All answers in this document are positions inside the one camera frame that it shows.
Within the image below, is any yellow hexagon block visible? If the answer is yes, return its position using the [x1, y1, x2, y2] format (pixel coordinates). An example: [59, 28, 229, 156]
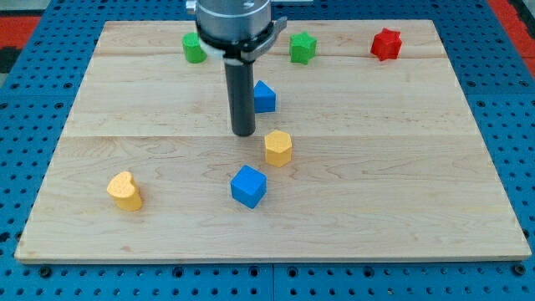
[264, 130, 293, 167]

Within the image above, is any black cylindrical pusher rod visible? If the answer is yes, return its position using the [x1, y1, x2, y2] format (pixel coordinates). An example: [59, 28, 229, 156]
[224, 63, 256, 136]

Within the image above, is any green star block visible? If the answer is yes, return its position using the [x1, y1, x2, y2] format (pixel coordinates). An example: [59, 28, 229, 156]
[289, 32, 317, 64]

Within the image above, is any yellow heart block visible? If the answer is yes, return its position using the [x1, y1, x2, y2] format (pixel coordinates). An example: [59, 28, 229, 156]
[106, 171, 143, 212]

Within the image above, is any blue triangle block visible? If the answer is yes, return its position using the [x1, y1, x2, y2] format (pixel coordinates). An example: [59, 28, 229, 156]
[253, 80, 277, 114]

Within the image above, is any blue cube block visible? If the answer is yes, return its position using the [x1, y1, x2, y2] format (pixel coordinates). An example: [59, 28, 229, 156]
[230, 165, 267, 209]

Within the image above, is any light wooden board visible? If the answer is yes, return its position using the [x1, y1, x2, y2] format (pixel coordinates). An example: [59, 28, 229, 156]
[14, 20, 532, 264]

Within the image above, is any red star block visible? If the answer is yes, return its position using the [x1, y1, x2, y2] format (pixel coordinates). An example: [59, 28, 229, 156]
[370, 28, 402, 61]

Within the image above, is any green round block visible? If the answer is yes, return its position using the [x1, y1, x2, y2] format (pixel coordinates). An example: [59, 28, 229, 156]
[181, 32, 207, 64]

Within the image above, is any grey robot arm flange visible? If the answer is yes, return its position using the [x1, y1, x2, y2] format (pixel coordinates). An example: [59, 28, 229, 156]
[186, 0, 288, 66]

